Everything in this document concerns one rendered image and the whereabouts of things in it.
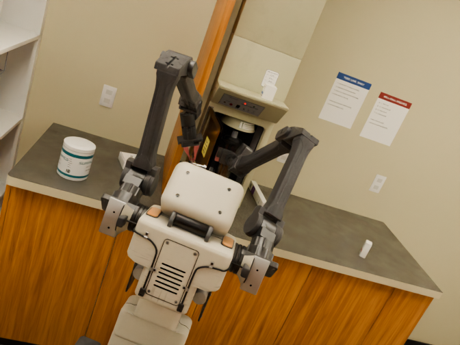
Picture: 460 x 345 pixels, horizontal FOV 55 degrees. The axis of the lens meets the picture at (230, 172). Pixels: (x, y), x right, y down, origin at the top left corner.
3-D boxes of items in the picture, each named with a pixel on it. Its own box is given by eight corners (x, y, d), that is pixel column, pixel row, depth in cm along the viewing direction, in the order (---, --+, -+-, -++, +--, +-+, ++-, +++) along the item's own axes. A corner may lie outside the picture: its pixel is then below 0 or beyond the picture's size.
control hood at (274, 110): (209, 100, 198) (217, 79, 195) (275, 122, 206) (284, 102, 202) (211, 106, 188) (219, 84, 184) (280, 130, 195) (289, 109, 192)
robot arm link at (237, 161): (285, 134, 155) (307, 152, 158) (289, 122, 157) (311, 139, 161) (222, 168, 189) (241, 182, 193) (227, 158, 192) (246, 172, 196)
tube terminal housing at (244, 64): (177, 170, 237) (227, 28, 211) (234, 187, 244) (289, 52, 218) (177, 190, 214) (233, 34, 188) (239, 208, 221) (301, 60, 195)
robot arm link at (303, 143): (306, 116, 149) (327, 133, 153) (283, 126, 161) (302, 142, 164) (252, 232, 133) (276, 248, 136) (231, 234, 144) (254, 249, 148)
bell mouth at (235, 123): (218, 114, 221) (222, 104, 219) (251, 125, 225) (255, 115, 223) (222, 124, 205) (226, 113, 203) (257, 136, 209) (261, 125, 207)
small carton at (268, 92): (260, 95, 196) (265, 82, 194) (270, 98, 197) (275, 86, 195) (261, 97, 192) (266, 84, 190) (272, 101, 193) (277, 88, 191)
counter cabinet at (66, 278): (20, 264, 267) (51, 129, 236) (321, 333, 313) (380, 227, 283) (-28, 349, 206) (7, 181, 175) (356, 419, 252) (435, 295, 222)
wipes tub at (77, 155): (60, 163, 196) (68, 133, 191) (90, 172, 199) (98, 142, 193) (53, 175, 184) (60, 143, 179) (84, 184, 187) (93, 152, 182)
